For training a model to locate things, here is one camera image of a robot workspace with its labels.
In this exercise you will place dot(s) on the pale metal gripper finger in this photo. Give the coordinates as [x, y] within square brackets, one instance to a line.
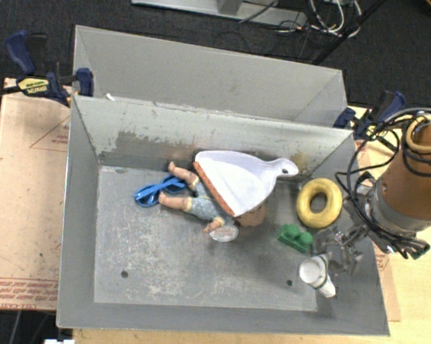
[327, 241]
[350, 262]

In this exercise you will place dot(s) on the green toy block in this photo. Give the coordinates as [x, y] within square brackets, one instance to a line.
[293, 237]

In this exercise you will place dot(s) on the white plastic cup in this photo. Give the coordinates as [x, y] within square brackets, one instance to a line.
[314, 273]

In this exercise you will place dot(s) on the round clear lid red print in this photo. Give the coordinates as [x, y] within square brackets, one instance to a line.
[224, 234]

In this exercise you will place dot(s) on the white dustpan with red-brown edge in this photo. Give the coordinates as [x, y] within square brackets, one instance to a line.
[237, 181]

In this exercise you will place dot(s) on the baby doll in blue clothes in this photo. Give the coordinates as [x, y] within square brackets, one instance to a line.
[200, 204]

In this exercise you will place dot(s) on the grey metal bin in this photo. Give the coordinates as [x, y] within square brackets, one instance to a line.
[173, 263]

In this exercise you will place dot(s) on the blue sunglasses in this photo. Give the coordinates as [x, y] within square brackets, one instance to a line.
[156, 193]

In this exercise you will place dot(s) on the brown cardboard board red print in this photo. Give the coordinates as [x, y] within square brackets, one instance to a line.
[25, 198]

